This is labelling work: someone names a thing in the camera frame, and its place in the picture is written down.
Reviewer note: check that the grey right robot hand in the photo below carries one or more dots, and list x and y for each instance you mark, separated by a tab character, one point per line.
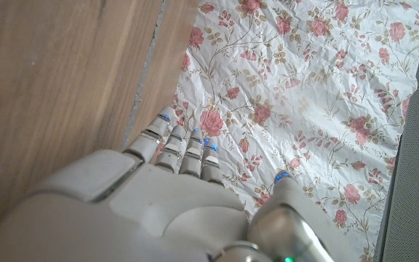
166	207

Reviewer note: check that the floral backdrop cloth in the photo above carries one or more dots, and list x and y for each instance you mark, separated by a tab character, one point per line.
304	91

